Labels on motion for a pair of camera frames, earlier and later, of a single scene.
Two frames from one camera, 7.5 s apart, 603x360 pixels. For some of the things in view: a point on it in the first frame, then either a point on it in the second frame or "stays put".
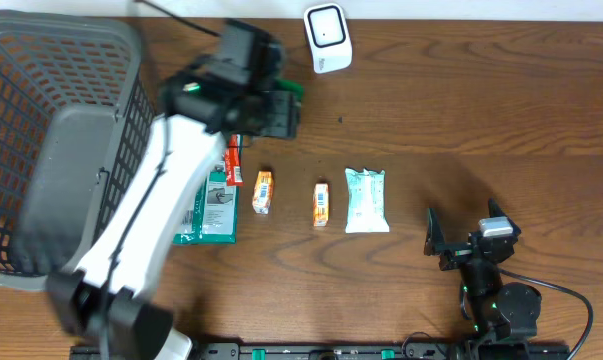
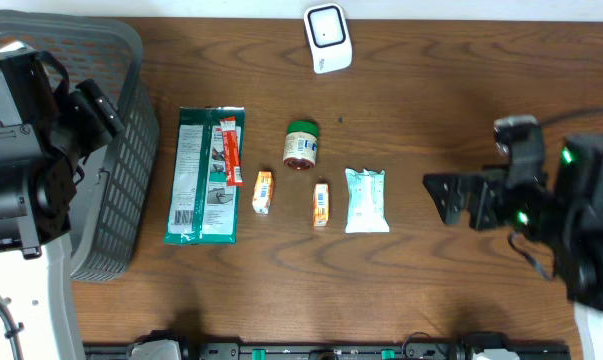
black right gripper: (456, 254) → (461, 188)
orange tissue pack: (320, 205) stays put
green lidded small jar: (288, 86) → (301, 144)
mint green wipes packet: (366, 207) stays put
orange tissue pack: (262, 193) stays put
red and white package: (234, 174) stays put
